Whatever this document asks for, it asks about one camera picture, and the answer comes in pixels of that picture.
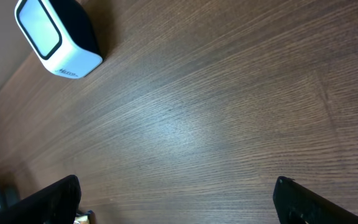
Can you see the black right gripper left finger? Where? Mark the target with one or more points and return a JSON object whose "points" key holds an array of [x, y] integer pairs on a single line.
{"points": [[57, 203]]}

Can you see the white barcode scanner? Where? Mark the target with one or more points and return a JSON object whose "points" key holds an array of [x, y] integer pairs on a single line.
{"points": [[61, 34]]}

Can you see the yellow wet wipes pack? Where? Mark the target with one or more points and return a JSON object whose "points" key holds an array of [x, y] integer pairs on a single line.
{"points": [[85, 218]]}

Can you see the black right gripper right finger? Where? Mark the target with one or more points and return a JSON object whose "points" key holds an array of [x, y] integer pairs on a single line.
{"points": [[297, 204]]}

